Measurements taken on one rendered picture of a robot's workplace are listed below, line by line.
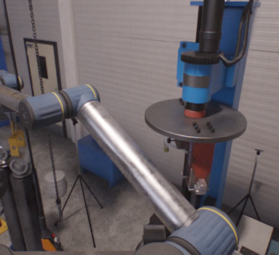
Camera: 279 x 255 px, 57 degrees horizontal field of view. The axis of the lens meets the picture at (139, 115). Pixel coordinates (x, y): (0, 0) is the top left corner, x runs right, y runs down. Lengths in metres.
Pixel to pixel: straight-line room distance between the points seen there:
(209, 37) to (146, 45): 2.62
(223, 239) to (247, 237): 1.24
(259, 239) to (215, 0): 1.72
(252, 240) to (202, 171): 0.99
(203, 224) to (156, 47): 3.16
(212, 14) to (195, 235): 1.03
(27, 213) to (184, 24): 2.85
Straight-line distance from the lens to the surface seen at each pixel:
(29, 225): 2.69
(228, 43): 1.77
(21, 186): 2.41
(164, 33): 3.83
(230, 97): 1.83
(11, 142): 2.24
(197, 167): 1.40
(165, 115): 1.48
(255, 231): 2.37
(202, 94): 1.40
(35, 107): 1.19
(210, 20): 1.45
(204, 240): 1.02
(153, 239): 1.54
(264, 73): 3.40
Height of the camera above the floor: 2.79
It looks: 23 degrees down
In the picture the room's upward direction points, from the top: 1 degrees clockwise
